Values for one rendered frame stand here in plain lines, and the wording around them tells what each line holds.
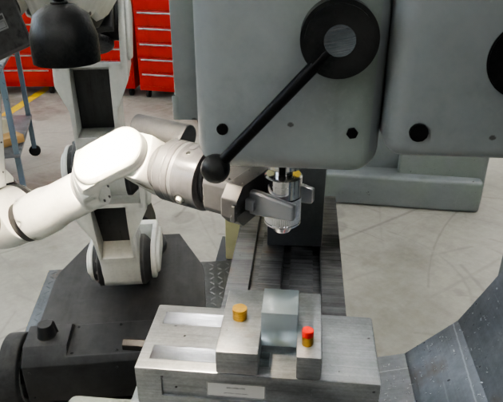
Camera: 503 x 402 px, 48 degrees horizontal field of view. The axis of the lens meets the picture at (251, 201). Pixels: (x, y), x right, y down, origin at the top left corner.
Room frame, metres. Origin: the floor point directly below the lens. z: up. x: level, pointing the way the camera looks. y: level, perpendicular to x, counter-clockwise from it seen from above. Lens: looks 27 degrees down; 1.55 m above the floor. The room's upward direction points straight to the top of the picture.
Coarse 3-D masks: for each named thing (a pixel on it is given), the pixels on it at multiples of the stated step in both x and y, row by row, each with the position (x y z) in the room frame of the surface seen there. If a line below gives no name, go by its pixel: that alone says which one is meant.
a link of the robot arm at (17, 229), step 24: (0, 192) 0.77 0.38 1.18; (24, 192) 0.81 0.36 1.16; (48, 192) 0.74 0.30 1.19; (72, 192) 0.73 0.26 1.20; (0, 216) 0.73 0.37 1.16; (24, 216) 0.73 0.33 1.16; (48, 216) 0.72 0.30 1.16; (72, 216) 0.73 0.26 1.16; (0, 240) 0.72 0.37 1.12; (24, 240) 0.73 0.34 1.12
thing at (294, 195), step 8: (264, 184) 0.63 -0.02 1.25; (272, 192) 0.62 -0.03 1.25; (280, 192) 0.61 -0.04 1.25; (288, 192) 0.61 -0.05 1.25; (296, 192) 0.62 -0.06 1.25; (288, 200) 0.61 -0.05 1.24; (296, 200) 0.62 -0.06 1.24; (296, 208) 0.62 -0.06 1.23; (296, 216) 0.62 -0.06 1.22; (272, 224) 0.62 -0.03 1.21; (280, 224) 0.61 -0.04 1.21; (288, 224) 0.61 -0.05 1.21; (296, 224) 0.62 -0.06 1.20
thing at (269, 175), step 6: (264, 174) 0.64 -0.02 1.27; (270, 174) 0.63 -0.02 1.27; (294, 174) 0.63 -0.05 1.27; (300, 174) 0.63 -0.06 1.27; (264, 180) 0.63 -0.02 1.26; (270, 180) 0.62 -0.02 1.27; (276, 180) 0.62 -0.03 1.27; (288, 180) 0.62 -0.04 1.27; (294, 180) 0.62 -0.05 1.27; (300, 180) 0.62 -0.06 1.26; (276, 186) 0.61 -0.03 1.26; (282, 186) 0.61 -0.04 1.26; (288, 186) 0.61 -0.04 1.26; (294, 186) 0.62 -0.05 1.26
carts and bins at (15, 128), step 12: (0, 72) 3.09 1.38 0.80; (0, 84) 3.08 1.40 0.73; (24, 84) 3.83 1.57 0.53; (24, 96) 3.82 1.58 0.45; (12, 120) 3.09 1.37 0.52; (24, 120) 3.70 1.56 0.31; (12, 132) 3.09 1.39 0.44; (24, 132) 3.46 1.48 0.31; (12, 144) 3.08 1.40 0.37; (36, 144) 3.85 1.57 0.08; (12, 156) 3.08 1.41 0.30; (24, 180) 3.09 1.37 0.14
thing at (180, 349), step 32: (160, 320) 0.72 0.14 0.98; (192, 320) 0.72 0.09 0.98; (320, 320) 0.67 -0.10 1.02; (352, 320) 0.72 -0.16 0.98; (160, 352) 0.64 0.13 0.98; (192, 352) 0.64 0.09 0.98; (288, 352) 0.64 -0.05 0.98; (320, 352) 0.60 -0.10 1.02; (352, 352) 0.64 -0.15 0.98; (160, 384) 0.61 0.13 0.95; (192, 384) 0.61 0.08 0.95; (224, 384) 0.60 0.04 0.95; (256, 384) 0.59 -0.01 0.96; (288, 384) 0.59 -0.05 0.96; (320, 384) 0.59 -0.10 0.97; (352, 384) 0.58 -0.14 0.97
